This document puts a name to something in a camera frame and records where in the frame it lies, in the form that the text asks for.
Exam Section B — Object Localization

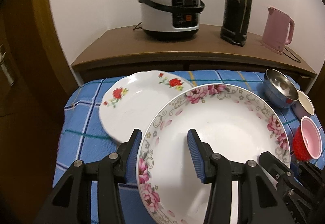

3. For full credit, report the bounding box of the metal door handle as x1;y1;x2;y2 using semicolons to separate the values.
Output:
0;44;16;87

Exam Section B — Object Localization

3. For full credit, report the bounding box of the blue plaid cloth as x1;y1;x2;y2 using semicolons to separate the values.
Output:
52;70;325;224

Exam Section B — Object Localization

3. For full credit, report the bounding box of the black kettle cable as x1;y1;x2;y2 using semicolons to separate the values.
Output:
283;45;301;63

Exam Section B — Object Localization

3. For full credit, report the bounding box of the pink electric kettle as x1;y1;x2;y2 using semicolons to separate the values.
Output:
261;6;295;55

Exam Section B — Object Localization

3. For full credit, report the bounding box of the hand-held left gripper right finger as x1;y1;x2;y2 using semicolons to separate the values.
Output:
187;129;282;224

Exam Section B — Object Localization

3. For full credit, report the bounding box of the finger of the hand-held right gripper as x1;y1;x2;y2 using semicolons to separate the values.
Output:
258;151;296;184

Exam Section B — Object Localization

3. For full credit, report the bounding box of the pink flower white plate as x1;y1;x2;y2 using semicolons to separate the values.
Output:
136;83;291;224

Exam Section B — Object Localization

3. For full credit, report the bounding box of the stainless steel bowl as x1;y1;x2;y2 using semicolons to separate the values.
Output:
262;69;299;109

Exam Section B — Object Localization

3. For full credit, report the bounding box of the black thermos flask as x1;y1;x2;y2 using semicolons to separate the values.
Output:
220;0;254;47

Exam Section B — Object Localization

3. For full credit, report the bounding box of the brown wooden door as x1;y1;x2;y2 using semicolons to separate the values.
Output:
0;0;77;224

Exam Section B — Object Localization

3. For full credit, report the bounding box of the red flower white plate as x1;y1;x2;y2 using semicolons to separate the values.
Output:
99;70;195;146

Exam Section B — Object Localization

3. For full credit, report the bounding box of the silver black rice cooker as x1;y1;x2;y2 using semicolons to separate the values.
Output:
138;0;206;42

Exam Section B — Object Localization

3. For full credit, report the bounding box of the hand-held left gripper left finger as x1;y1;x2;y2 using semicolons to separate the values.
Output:
33;129;143;224

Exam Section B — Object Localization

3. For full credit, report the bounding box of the brown wooden cabinet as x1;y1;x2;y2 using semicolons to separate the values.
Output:
70;23;318;87

